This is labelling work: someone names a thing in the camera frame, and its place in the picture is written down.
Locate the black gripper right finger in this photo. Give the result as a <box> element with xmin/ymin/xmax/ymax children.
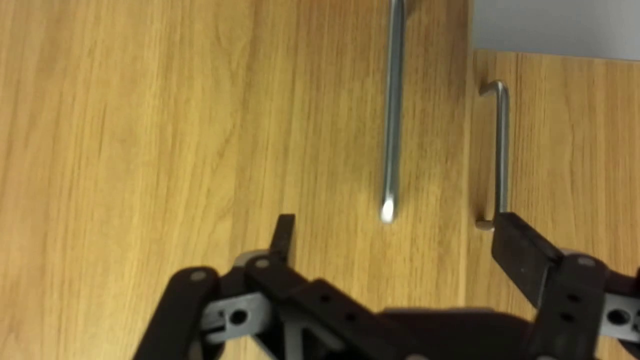
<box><xmin>493</xmin><ymin>213</ymin><xmax>562</xmax><ymax>309</ymax></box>

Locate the right wooden cabinet door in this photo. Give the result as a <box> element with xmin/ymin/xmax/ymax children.
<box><xmin>465</xmin><ymin>52</ymin><xmax>640</xmax><ymax>319</ymax></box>

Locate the wooden cabinet door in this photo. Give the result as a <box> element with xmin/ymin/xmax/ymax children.
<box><xmin>465</xmin><ymin>52</ymin><xmax>640</xmax><ymax>319</ymax></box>
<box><xmin>0</xmin><ymin>0</ymin><xmax>470</xmax><ymax>360</ymax></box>

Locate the left wooden cabinet door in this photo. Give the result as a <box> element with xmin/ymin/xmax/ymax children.
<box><xmin>0</xmin><ymin>0</ymin><xmax>470</xmax><ymax>360</ymax></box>

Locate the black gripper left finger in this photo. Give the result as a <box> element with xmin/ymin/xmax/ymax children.
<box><xmin>268</xmin><ymin>214</ymin><xmax>296</xmax><ymax>264</ymax></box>

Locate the short metal cabinet handle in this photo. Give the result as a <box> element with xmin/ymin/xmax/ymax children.
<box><xmin>478</xmin><ymin>81</ymin><xmax>511</xmax><ymax>231</ymax></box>

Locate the long metal cabinet handle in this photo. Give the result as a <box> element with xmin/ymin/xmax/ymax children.
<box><xmin>381</xmin><ymin>0</ymin><xmax>406</xmax><ymax>225</ymax></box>

